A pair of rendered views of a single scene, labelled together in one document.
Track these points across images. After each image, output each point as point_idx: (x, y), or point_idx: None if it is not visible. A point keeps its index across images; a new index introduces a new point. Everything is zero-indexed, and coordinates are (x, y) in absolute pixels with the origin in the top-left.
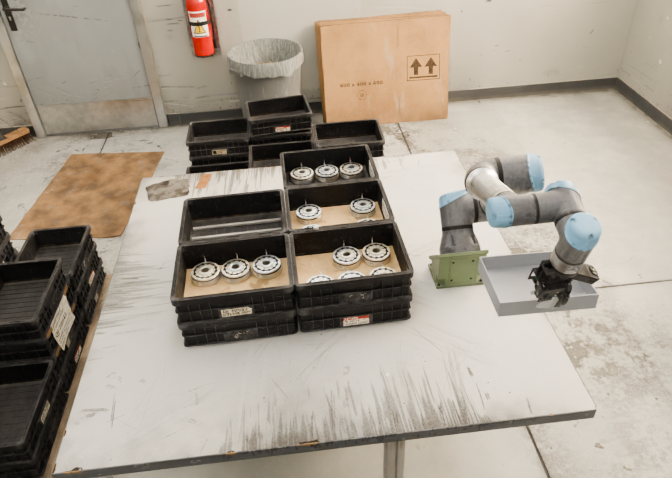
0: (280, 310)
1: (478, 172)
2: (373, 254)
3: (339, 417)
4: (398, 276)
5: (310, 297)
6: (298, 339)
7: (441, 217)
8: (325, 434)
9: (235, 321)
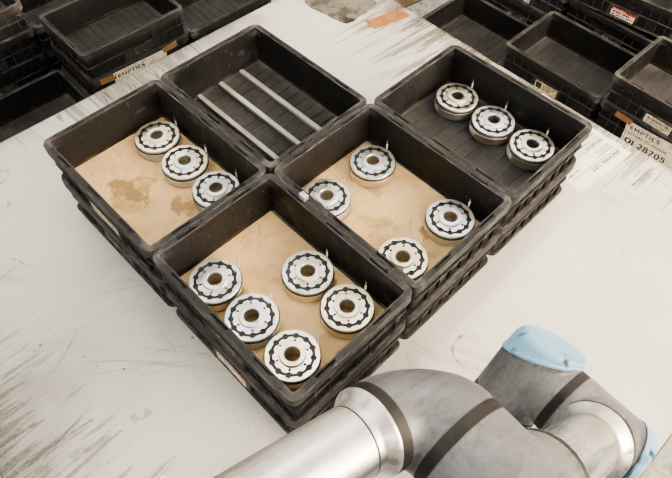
0: (148, 264)
1: (361, 406)
2: (334, 308)
3: (48, 461)
4: (270, 383)
5: (172, 286)
6: (165, 316)
7: (491, 359)
8: (10, 462)
9: (105, 228)
